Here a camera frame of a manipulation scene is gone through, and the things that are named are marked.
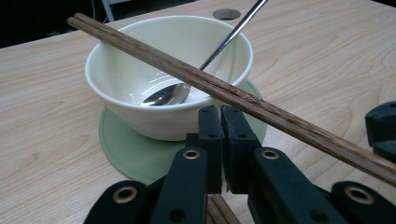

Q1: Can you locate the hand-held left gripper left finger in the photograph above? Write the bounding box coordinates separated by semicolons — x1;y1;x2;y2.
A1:
185;105;226;194

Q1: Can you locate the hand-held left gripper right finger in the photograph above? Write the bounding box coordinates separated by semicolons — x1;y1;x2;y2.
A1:
219;105;263;194

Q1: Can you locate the wooden chopstick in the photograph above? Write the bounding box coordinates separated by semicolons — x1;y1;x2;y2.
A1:
212;193;242;224
74;12;396;175
66;16;396;189

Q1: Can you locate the white ceramic bowl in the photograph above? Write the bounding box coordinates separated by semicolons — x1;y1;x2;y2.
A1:
84;15;254;142

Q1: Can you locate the metal spoon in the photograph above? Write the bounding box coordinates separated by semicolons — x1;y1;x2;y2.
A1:
139;0;269;107

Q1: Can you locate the round green coaster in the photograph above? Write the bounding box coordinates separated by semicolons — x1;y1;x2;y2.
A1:
98;79;268;187

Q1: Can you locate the metal stand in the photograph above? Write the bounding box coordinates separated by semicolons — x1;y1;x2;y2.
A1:
100;0;134;23

